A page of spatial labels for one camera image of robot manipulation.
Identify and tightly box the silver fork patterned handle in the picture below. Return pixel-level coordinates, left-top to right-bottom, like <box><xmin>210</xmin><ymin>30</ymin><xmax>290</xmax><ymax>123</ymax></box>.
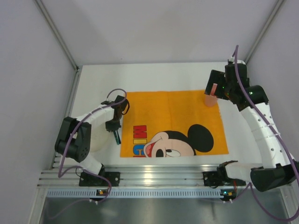
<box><xmin>114</xmin><ymin>131</ymin><xmax>119</xmax><ymax>145</ymax></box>

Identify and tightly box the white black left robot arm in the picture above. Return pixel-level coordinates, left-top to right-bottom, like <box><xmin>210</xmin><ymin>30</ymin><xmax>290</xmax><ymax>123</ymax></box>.
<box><xmin>54</xmin><ymin>95</ymin><xmax>129</xmax><ymax>178</ymax></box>

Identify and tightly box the left aluminium frame post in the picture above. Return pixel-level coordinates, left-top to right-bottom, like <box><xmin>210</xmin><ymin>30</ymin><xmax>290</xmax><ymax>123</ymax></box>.
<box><xmin>33</xmin><ymin>0</ymin><xmax>79</xmax><ymax>71</ymax></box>

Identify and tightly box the aluminium mounting rail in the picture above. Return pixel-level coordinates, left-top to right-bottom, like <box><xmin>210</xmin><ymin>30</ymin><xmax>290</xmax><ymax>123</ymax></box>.
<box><xmin>37</xmin><ymin>164</ymin><xmax>292</xmax><ymax>187</ymax></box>

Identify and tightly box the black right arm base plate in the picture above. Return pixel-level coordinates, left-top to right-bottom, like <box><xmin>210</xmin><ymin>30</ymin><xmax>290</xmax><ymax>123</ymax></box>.
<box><xmin>202</xmin><ymin>171</ymin><xmax>223</xmax><ymax>189</ymax></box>

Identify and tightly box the pink plastic cup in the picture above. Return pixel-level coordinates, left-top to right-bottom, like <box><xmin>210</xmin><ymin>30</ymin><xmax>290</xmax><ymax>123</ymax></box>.
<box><xmin>205</xmin><ymin>84</ymin><xmax>217</xmax><ymax>107</ymax></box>

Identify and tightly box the cream round plate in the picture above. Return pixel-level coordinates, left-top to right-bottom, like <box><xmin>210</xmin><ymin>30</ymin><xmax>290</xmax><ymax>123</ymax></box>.
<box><xmin>90</xmin><ymin>121</ymin><xmax>110</xmax><ymax>152</ymax></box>

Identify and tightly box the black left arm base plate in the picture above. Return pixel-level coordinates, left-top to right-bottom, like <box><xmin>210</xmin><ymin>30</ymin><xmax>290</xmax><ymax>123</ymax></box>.
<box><xmin>79</xmin><ymin>172</ymin><xmax>120</xmax><ymax>187</ymax></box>

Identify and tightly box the right aluminium frame post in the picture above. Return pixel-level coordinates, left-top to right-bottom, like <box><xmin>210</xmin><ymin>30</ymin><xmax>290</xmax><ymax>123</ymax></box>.
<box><xmin>243</xmin><ymin>0</ymin><xmax>286</xmax><ymax>64</ymax></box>

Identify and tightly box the orange cartoon mouse placemat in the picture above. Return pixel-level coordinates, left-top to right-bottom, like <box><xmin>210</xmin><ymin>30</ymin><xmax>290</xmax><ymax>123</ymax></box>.
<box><xmin>120</xmin><ymin>90</ymin><xmax>228</xmax><ymax>158</ymax></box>

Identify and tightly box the aluminium frame post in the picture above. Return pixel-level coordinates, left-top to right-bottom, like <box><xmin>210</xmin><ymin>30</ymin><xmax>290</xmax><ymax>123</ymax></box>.
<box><xmin>33</xmin><ymin>0</ymin><xmax>79</xmax><ymax>71</ymax></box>
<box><xmin>243</xmin><ymin>0</ymin><xmax>286</xmax><ymax>64</ymax></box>

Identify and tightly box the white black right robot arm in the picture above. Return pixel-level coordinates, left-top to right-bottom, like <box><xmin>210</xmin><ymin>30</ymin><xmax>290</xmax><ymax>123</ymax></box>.
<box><xmin>205</xmin><ymin>62</ymin><xmax>299</xmax><ymax>192</ymax></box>

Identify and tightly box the perforated grey cable duct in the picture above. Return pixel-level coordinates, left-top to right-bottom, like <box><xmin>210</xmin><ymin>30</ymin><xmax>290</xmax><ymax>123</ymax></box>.
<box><xmin>47</xmin><ymin>188</ymin><xmax>235</xmax><ymax>198</ymax></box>

